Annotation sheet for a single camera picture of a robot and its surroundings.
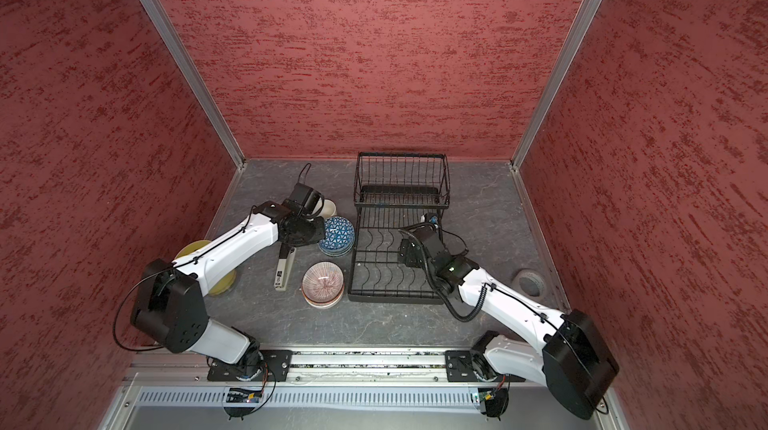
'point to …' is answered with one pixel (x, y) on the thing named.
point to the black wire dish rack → (394, 191)
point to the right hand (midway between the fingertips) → (410, 252)
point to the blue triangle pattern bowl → (339, 237)
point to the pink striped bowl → (323, 284)
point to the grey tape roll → (529, 283)
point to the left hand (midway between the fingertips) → (320, 241)
